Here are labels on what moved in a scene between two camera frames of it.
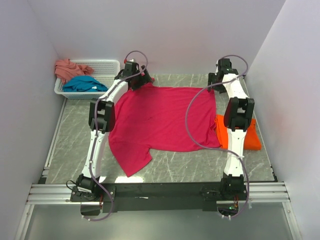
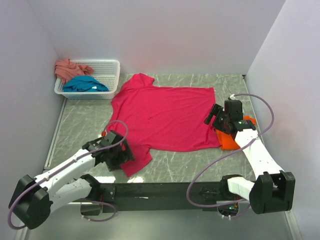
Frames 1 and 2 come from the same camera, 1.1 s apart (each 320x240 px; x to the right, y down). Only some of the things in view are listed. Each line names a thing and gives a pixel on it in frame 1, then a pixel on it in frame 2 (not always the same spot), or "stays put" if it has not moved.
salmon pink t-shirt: x=65 y=70 stays put
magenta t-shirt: x=151 y=117 stays put
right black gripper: x=222 y=89 → x=215 y=111
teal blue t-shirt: x=82 y=83 stays put
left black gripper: x=145 y=79 → x=125 y=155
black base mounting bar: x=158 y=197 stays put
